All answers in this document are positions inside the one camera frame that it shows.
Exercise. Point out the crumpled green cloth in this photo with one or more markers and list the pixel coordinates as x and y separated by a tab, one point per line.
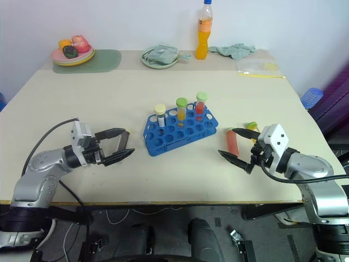
234	50

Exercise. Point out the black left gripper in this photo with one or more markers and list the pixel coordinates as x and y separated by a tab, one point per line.
94	154

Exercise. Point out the dark green toy avocado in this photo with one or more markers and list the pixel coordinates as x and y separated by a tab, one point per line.
70	52

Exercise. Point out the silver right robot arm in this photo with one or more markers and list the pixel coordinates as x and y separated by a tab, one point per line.
319	174

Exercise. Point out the green-capped red liquid tube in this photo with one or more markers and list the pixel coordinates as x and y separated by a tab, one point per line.
201	105

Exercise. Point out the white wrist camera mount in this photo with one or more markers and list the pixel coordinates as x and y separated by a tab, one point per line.
81	136
275	142

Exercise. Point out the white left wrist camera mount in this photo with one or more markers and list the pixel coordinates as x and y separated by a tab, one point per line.
81	136

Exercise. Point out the blue round object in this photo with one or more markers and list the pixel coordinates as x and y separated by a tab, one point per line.
2	102

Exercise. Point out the clear plastic zip bag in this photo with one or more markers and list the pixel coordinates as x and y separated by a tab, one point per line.
253	68

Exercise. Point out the tube with cream cap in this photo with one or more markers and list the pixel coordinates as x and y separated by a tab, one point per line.
161	113

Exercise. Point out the small yellow-green capped tube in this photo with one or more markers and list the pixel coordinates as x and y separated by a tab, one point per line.
252	126

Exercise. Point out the purple fabric object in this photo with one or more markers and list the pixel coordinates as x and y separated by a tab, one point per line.
336	98

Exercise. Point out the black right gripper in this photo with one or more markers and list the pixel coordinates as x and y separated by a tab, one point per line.
261	154

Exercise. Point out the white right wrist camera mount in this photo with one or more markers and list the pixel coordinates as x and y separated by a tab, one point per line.
275	142

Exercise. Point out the orange toy fruit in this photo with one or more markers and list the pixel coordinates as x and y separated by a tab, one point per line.
64	43

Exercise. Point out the blue test tube rack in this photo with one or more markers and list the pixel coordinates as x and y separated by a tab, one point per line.
174	136

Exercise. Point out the green-capped orange liquid tube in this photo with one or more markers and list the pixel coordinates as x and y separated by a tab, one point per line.
181	107

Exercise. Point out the light green plate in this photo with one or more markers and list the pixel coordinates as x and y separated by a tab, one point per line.
158	65

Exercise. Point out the blue stacked cups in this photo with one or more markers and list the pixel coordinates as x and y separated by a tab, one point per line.
312	96

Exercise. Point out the pink liquid test tube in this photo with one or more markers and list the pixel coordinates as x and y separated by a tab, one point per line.
233	143

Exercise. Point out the yellow plate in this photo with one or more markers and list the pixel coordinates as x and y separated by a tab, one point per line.
79	62

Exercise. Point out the large dark rounded shape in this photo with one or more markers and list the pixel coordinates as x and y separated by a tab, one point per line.
204	240

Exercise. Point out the green placemat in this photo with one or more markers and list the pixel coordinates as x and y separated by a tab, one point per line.
106	61

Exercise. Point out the folded green cloth pouch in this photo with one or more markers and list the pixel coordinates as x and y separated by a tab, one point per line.
161	54

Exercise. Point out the pink toy peach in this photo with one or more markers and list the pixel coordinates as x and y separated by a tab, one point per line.
81	43

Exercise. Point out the orange soda bottle blue cap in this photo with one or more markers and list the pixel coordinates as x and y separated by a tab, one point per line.
204	41

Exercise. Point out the pink plate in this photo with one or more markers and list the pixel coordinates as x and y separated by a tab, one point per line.
58	58

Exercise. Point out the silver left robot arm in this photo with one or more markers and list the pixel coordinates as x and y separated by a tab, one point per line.
35	177

